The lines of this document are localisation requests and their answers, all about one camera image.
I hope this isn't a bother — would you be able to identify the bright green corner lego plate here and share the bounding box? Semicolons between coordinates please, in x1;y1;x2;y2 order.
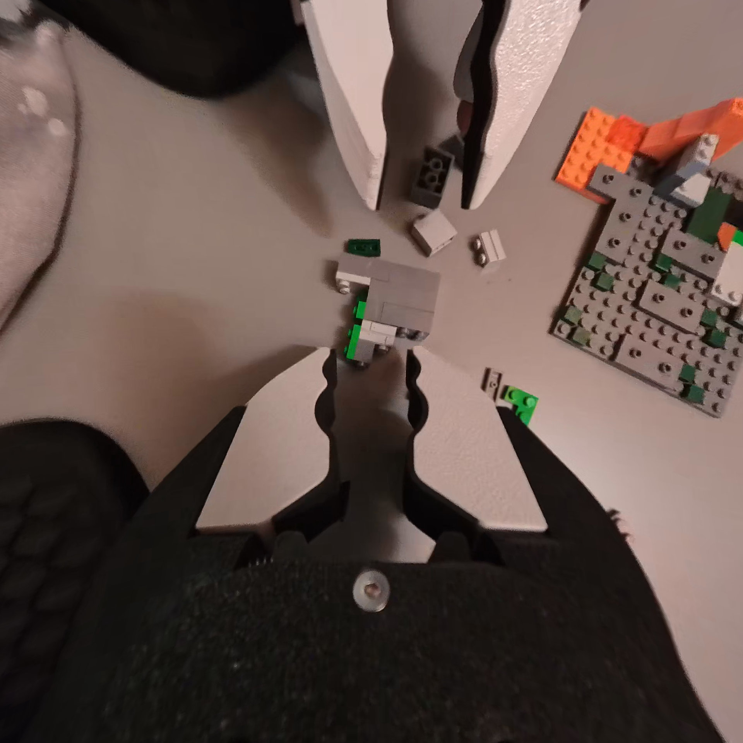
500;386;539;428

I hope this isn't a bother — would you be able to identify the grey lego wall section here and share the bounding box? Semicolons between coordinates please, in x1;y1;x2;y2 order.
337;257;441;368

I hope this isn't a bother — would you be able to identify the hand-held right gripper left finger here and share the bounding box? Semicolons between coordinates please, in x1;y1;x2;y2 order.
196;347;351;544

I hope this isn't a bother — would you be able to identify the partly built grey lego model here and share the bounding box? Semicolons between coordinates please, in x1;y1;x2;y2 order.
550;98;743;419

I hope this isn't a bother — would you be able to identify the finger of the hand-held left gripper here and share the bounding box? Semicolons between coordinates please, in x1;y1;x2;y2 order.
461;0;591;211
301;0;402;211

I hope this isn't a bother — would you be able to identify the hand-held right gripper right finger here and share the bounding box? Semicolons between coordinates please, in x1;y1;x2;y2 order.
403;347;549;544

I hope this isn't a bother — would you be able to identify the black mesh armrest pad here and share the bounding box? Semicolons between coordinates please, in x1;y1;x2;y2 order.
41;0;304;98

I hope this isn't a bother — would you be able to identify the grey splattered hoodie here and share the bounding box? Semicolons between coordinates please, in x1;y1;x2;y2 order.
0;0;80;333

